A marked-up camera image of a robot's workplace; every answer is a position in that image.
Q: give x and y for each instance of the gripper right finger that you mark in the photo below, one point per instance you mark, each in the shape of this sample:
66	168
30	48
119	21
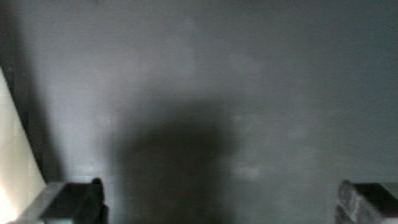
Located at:
366	203

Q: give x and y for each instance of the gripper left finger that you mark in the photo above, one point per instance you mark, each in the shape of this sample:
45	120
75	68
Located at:
68	204

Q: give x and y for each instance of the white drawer tray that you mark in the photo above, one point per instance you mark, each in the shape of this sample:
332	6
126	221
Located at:
21	181

